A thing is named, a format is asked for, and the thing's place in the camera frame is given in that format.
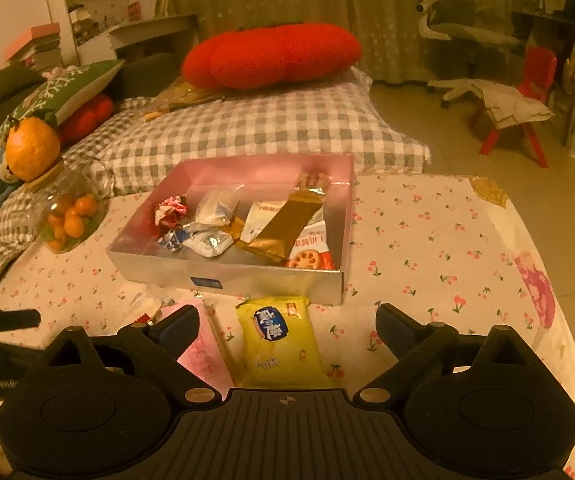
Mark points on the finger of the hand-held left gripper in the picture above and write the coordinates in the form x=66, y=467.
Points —
x=7, y=319

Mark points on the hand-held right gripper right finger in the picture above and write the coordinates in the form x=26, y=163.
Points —
x=387, y=325

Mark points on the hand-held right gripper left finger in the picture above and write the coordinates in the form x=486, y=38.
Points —
x=182, y=325

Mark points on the pink snack packet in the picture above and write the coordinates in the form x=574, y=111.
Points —
x=202, y=355

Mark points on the blue and silver snack packet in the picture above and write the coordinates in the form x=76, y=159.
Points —
x=171, y=240

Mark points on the clear white snack packet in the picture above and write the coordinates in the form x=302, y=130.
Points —
x=210, y=242

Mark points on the pink and silver cardboard box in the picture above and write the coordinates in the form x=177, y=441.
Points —
x=267, y=280

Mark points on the yellow snack packet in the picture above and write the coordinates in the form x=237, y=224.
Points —
x=280, y=345

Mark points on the white and orange biscuit packet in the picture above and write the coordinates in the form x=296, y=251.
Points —
x=312, y=255

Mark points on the red candy wrapper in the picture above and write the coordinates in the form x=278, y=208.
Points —
x=170, y=212

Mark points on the gold snack bar packet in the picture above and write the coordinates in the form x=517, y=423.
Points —
x=282, y=225

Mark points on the clear plastic wrapper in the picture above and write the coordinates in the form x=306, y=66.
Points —
x=140, y=302

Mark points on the cherry print bedsheet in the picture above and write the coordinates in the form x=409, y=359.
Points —
x=442, y=260

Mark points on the white sandwich biscuit packet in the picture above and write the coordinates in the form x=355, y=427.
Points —
x=262, y=220

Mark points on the orange plush jar lid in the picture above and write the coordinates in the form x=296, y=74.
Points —
x=32, y=150

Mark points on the grey checkered pillow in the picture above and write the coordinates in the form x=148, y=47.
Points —
x=247, y=135

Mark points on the small red cushion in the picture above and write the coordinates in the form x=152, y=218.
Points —
x=90, y=117

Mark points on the gold foil wrapper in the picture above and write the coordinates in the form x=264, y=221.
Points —
x=187, y=97

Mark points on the green snowflake pillow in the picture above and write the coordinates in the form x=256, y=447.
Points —
x=62, y=95

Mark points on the crumpled cloth on chair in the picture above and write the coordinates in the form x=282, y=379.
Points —
x=512, y=105

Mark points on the stack of books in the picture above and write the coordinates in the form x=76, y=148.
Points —
x=35, y=45

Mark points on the red plush cushion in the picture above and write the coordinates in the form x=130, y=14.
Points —
x=272, y=55

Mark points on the red plastic child chair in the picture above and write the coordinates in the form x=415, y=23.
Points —
x=537, y=67

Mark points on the grey office chair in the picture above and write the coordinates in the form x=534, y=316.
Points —
x=462, y=30

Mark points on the white shelf desk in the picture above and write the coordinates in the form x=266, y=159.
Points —
x=117, y=20

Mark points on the dark desk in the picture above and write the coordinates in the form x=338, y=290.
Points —
x=557, y=20

